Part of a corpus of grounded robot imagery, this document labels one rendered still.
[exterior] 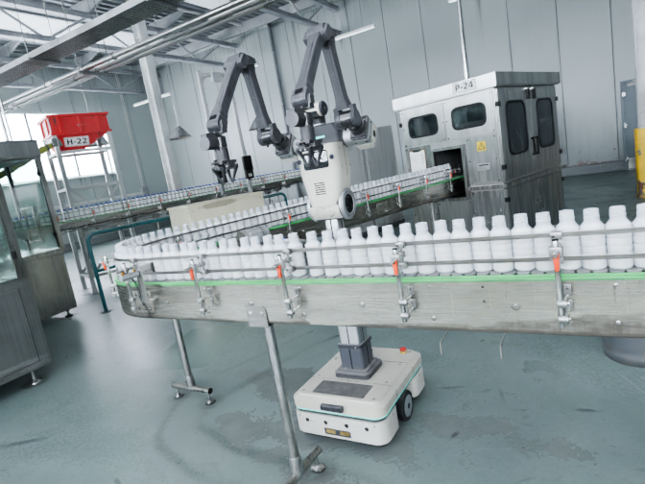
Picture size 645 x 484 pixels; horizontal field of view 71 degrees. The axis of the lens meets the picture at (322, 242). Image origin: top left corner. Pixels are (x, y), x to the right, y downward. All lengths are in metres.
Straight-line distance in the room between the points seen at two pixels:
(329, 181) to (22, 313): 3.03
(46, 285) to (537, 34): 11.98
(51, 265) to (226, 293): 4.94
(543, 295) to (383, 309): 0.50
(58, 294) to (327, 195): 5.03
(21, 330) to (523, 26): 12.47
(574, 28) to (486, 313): 12.35
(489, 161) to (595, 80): 8.51
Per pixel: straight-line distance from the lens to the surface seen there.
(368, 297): 1.59
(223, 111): 2.11
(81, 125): 8.24
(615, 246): 1.42
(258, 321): 1.89
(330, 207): 2.28
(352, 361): 2.53
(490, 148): 5.11
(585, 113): 13.41
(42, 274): 6.69
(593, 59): 13.48
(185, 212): 5.73
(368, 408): 2.31
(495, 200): 5.16
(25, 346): 4.53
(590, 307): 1.44
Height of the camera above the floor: 1.41
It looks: 10 degrees down
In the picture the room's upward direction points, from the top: 10 degrees counter-clockwise
